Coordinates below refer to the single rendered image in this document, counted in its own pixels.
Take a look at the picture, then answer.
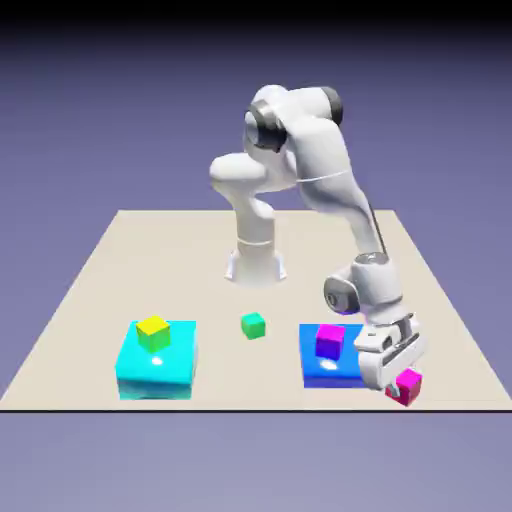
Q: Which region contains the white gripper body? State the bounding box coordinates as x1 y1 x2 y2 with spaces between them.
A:
357 330 426 392

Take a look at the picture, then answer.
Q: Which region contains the small yellow cube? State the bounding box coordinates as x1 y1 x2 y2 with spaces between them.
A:
135 314 172 354

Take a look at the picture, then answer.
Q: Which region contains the small green cube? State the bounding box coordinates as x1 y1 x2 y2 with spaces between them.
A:
240 312 267 341

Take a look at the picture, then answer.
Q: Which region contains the large cyan box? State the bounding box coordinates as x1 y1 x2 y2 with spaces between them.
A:
114 319 198 402

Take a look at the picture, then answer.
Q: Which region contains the small magenta cube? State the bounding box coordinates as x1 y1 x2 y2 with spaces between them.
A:
314 323 347 360

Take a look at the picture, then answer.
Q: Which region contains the small pink cube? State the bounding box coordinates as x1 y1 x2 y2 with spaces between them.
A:
384 367 424 408

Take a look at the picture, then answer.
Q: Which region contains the large blue box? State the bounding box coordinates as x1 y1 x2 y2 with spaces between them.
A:
298 322 371 390

